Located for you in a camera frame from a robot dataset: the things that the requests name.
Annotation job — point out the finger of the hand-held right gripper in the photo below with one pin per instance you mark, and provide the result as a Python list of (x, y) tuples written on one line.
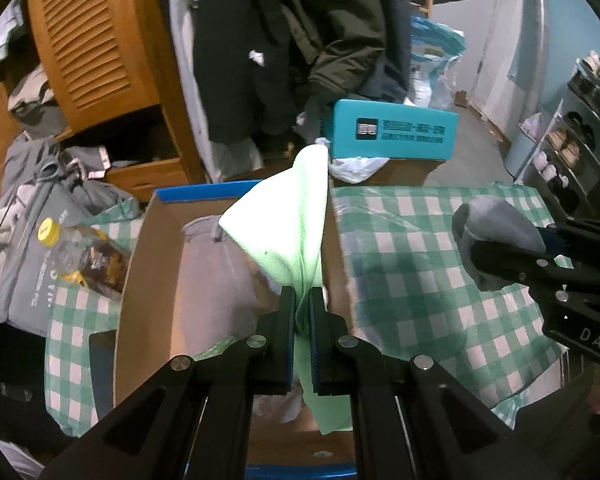
[(552, 237), (520, 262)]

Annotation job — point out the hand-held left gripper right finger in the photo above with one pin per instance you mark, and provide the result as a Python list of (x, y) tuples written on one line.
[(314, 340)]

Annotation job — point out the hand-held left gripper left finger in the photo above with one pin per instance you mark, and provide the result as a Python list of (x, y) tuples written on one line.
[(292, 340)]

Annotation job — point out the grey sock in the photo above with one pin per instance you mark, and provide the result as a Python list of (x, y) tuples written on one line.
[(500, 220)]

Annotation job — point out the plastic clothes bundle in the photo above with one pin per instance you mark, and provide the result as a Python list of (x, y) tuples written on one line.
[(280, 407)]

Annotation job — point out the grey fleece sweatpants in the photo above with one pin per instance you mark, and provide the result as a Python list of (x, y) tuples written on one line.
[(215, 280)]

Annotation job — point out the light green cloth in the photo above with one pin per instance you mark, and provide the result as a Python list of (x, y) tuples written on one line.
[(285, 210)]

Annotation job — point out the cardboard box with blue tape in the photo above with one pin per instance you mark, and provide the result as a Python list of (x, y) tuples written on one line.
[(155, 260)]

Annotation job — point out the light blue bin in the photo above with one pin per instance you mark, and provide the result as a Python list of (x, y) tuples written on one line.
[(520, 152)]

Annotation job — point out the group of shoes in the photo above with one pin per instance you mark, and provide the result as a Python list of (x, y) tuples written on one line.
[(565, 142)]

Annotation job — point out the green white checked blanket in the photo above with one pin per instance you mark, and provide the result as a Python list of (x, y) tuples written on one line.
[(410, 280)]

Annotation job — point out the metal shoe rack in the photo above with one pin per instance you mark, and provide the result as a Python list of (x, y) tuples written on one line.
[(592, 110)]

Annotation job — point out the white plastic bag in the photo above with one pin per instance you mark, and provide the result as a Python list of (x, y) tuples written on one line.
[(355, 167)]

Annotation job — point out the teal box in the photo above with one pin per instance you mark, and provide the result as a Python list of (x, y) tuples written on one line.
[(395, 130)]

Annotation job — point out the blue plastic bag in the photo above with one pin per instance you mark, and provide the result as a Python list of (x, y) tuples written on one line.
[(435, 55)]

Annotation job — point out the wooden wardrobe drawer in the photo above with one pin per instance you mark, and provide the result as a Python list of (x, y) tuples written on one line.
[(145, 180)]

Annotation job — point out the plastic bottle yellow cap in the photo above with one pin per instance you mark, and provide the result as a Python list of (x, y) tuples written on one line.
[(90, 260)]

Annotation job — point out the wooden wardrobe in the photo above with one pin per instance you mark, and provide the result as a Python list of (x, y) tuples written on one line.
[(170, 125)]

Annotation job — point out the dark navy hanging coat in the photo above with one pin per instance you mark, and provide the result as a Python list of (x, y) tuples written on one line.
[(392, 35)]

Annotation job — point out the grey bag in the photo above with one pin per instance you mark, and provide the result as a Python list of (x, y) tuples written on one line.
[(25, 270)]

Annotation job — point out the black hanging jacket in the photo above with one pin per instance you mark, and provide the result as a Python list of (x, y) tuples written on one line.
[(240, 60)]

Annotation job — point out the olive green hanging jacket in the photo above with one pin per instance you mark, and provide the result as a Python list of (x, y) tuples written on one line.
[(340, 25)]

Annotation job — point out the white hanging shirt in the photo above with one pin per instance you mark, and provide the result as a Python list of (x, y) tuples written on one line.
[(185, 60)]

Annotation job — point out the grey hoodie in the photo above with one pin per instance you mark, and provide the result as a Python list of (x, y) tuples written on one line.
[(45, 165)]

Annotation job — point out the grey clothes in wardrobe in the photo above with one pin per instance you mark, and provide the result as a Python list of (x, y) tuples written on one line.
[(35, 100)]

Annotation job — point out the louvered wardrobe door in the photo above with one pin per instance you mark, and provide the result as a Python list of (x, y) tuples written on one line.
[(90, 35)]

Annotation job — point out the white clothes in wardrobe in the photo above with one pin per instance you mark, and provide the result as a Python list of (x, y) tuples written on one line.
[(7, 30)]

